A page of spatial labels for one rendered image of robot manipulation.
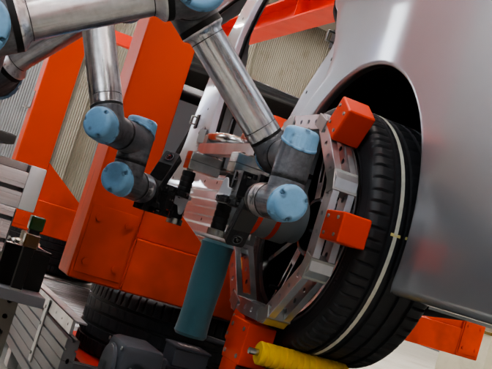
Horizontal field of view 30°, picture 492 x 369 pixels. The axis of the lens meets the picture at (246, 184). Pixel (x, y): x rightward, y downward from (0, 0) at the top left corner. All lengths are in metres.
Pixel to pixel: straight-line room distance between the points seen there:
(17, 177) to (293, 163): 0.55
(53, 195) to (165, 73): 2.00
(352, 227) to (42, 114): 2.75
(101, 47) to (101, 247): 0.74
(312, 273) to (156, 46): 0.92
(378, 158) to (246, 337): 0.55
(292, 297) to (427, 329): 3.32
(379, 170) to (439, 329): 3.41
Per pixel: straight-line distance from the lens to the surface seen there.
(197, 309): 2.40
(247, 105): 1.93
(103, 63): 2.11
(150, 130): 2.17
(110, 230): 2.67
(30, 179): 1.87
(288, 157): 1.83
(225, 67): 1.93
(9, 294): 2.58
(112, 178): 2.14
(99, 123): 2.04
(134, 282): 2.71
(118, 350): 2.56
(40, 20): 1.75
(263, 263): 2.58
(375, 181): 2.15
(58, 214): 4.60
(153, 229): 2.72
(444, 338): 5.54
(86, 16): 1.76
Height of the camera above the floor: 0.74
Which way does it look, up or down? 4 degrees up
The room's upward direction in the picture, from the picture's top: 17 degrees clockwise
